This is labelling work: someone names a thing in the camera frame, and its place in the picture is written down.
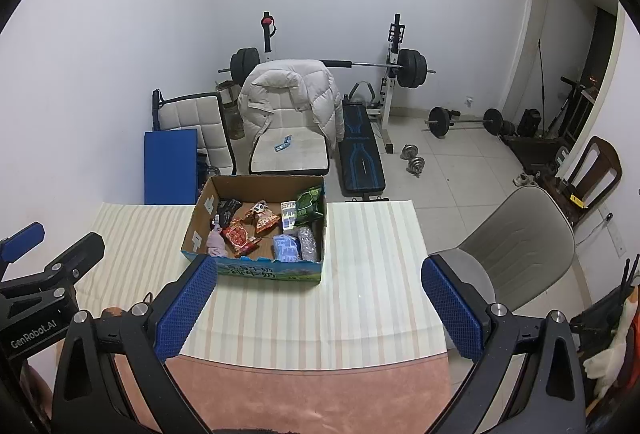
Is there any black weight bench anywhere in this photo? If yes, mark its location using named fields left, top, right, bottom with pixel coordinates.
left=337, top=81, right=387, bottom=202

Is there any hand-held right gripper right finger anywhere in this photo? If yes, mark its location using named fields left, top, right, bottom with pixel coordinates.
left=421, top=254, right=587, bottom=434

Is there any red snack packet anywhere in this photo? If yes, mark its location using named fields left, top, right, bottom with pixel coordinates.
left=221, top=220, right=263, bottom=259

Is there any blue tissue packet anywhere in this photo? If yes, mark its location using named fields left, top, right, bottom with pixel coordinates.
left=272, top=234, right=302, bottom=262

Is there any black leaning pole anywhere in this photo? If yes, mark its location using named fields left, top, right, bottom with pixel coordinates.
left=536, top=38, right=547, bottom=115

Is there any beige padded chair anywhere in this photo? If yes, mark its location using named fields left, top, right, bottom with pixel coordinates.
left=247, top=88, right=332, bottom=177

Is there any green snack packet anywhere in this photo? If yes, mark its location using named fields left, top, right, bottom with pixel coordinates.
left=295, top=186, right=323, bottom=225

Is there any white green milk carton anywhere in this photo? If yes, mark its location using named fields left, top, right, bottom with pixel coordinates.
left=280, top=200, right=300, bottom=233

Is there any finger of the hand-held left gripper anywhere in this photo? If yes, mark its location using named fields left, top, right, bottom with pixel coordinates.
left=42, top=233, right=106, bottom=291
left=0, top=222, right=45, bottom=265

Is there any black folding stand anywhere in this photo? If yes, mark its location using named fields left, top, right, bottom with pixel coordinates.
left=545, top=76, right=588, bottom=139

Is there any dark wooden chair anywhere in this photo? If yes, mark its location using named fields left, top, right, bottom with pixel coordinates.
left=560, top=136, right=623, bottom=215

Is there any purple grey cloth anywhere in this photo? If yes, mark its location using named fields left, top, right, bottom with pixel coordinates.
left=206, top=224, right=228, bottom=259

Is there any quilted beige chair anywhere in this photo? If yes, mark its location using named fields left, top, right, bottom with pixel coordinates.
left=151, top=88, right=238, bottom=177

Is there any black floor barbell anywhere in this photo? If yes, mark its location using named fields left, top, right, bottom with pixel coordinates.
left=425, top=106, right=516, bottom=139

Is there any striped pink cat-print tablecloth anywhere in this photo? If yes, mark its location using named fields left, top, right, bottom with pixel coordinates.
left=75, top=199, right=453, bottom=434

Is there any blue folding mat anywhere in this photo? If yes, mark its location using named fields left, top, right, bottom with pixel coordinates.
left=144, top=128, right=200, bottom=205

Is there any grey shell chair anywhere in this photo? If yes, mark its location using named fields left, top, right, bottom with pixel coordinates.
left=425, top=186, right=576, bottom=319

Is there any black boxy object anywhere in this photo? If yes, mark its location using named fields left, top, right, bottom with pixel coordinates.
left=517, top=108, right=543, bottom=137

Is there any clear water bottle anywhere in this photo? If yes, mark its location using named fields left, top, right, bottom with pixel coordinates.
left=216, top=81, right=246, bottom=142

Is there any white barbell rack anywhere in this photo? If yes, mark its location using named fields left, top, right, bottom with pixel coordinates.
left=259, top=11, right=407, bottom=152

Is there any white goose plush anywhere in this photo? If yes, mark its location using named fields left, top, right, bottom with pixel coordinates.
left=582, top=286, right=640, bottom=397

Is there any orange snack packet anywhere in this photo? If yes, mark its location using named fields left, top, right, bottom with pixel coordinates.
left=244, top=200, right=281, bottom=235

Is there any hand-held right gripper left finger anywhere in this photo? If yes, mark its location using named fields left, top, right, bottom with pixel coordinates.
left=50, top=255, right=219, bottom=434

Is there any printed cardboard box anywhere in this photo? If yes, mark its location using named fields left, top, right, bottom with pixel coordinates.
left=180, top=174, right=327, bottom=285

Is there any black barbell on rack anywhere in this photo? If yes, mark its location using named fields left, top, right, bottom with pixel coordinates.
left=217, top=48, right=437, bottom=90

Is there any black snack packet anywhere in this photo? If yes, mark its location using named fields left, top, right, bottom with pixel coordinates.
left=215, top=198, right=243, bottom=227

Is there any white puffer jacket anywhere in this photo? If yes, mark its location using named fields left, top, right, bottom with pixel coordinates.
left=237, top=58, right=345, bottom=155

